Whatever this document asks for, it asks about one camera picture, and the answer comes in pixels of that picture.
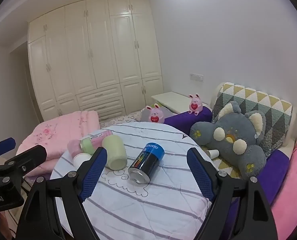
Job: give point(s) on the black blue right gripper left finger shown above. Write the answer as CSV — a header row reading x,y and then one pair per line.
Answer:
x,y
40,219

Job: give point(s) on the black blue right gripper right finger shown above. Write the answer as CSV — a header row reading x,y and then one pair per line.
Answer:
x,y
254,218

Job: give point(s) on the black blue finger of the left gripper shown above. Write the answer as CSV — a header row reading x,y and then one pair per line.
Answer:
x,y
7,145

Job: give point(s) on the black can with blue cap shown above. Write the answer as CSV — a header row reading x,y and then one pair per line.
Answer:
x,y
143,168

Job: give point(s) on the small white paper cup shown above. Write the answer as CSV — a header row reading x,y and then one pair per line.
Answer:
x,y
212,154

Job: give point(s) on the white paper cup on table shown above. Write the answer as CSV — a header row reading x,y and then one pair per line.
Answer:
x,y
80,158

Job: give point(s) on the light green cup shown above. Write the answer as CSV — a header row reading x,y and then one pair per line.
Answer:
x,y
116,152

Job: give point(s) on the grey elephant plush toy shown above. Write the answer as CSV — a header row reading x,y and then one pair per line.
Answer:
x,y
236,136

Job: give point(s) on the purple bed sheet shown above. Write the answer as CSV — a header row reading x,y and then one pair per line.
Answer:
x,y
270,177

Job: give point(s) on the folded pink blanket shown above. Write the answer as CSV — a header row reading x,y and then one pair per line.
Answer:
x,y
55,134

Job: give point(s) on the pink quilt at right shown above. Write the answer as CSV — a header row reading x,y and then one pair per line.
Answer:
x,y
284,208

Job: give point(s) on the pink bunny plush right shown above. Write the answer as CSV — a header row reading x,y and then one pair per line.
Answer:
x,y
196,105

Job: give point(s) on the pink bunny plush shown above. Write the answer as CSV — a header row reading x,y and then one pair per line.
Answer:
x,y
196,105
156,115

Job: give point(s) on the pink green bottle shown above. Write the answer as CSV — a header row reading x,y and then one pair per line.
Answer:
x,y
87,145

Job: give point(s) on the triangle patterned quilted headboard cover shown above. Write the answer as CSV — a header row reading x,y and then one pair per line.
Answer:
x,y
280,114

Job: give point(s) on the white bedside table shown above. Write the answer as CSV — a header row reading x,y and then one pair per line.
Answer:
x,y
175,102

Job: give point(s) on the pink bunny plush left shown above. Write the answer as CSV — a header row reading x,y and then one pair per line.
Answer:
x,y
156,115

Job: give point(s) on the cream built-in wardrobe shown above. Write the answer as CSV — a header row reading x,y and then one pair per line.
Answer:
x,y
95,55

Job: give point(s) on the white wall socket panel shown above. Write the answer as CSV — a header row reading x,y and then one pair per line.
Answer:
x,y
196,77

